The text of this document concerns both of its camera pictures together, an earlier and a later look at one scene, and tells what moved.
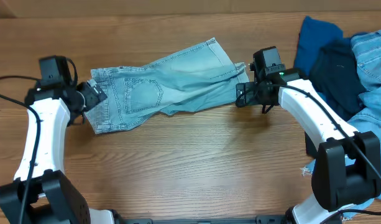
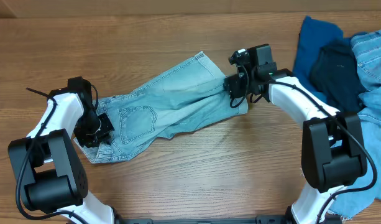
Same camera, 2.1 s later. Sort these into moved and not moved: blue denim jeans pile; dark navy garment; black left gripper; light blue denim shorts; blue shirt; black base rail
Moved: light blue denim shorts; black left gripper
Not moved: blue shirt; blue denim jeans pile; black base rail; dark navy garment
